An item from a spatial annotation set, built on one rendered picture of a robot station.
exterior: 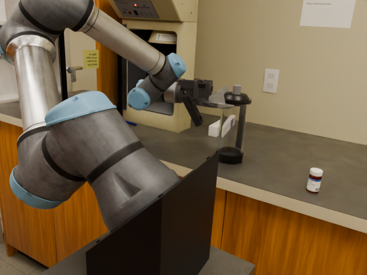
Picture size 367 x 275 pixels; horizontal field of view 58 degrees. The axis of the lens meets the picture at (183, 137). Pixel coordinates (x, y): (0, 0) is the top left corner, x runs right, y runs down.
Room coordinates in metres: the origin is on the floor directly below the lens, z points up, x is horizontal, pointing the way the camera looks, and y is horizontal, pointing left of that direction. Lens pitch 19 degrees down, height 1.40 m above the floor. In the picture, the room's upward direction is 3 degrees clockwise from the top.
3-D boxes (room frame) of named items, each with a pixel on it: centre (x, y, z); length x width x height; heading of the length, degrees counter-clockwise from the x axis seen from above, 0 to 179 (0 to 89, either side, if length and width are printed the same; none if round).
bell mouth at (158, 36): (1.56, 0.10, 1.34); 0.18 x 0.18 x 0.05
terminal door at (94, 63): (1.43, 0.40, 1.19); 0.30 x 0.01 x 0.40; 140
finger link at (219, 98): (1.09, -0.12, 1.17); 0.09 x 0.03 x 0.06; 51
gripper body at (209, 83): (1.16, -0.03, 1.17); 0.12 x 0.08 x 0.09; 75
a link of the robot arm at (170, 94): (1.19, 0.05, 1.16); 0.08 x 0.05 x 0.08; 165
